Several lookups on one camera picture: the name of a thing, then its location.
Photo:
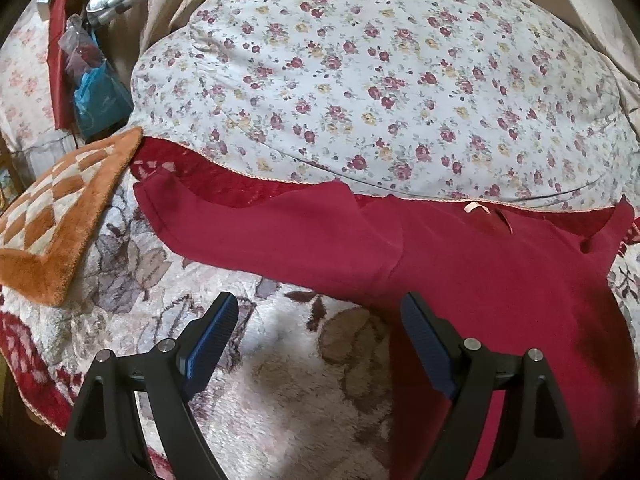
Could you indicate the dark red hanging cloth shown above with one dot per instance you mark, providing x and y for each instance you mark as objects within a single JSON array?
[{"x": 60, "y": 88}]

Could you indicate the dark red garment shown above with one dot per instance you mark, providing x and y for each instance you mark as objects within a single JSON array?
[{"x": 512, "y": 278}]

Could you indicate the orange checkered fuzzy cushion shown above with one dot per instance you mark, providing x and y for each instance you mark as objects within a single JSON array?
[{"x": 46, "y": 230}]

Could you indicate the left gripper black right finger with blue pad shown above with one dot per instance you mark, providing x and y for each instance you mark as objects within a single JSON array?
[{"x": 519, "y": 395}]

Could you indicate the clear plastic bag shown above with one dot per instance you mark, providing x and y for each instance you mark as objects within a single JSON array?
[{"x": 107, "y": 5}]

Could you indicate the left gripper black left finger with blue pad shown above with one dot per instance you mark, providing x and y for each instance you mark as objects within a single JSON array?
[{"x": 104, "y": 438}]

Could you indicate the white floral duvet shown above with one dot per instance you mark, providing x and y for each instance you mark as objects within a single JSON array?
[{"x": 449, "y": 99}]

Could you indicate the pale floral pillow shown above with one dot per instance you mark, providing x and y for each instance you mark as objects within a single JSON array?
[{"x": 27, "y": 122}]

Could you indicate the blue plastic bag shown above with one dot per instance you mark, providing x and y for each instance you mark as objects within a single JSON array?
[{"x": 101, "y": 101}]

